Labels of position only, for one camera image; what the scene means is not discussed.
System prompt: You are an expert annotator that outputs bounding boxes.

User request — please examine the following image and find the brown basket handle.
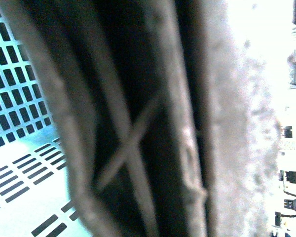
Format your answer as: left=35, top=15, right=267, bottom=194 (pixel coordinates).
left=0, top=0, right=280, bottom=237

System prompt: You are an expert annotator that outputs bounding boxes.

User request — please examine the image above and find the light blue plastic basket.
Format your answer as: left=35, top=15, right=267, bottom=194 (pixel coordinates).
left=0, top=9, right=90, bottom=237

